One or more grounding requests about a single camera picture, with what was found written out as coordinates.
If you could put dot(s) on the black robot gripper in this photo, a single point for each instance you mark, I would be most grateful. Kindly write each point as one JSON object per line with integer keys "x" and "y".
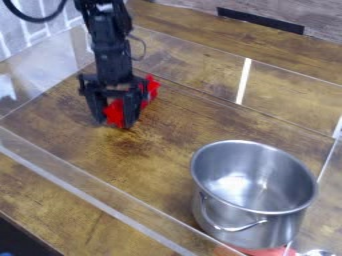
{"x": 114, "y": 81}

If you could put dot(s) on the red plastic block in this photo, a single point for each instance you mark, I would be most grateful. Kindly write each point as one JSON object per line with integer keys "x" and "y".
{"x": 146, "y": 87}

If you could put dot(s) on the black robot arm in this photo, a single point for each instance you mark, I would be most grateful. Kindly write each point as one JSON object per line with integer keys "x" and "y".
{"x": 107, "y": 21}

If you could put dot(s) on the silver metal pot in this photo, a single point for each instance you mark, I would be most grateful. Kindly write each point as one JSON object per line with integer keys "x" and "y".
{"x": 253, "y": 192}

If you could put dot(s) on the red object under pot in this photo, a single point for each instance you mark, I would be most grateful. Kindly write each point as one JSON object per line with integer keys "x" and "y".
{"x": 262, "y": 251}

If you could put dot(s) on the silver metal object corner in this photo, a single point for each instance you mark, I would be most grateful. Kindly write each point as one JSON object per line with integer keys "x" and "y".
{"x": 317, "y": 252}

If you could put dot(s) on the clear acrylic front barrier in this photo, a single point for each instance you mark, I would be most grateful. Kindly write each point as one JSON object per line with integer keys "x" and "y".
{"x": 146, "y": 219}

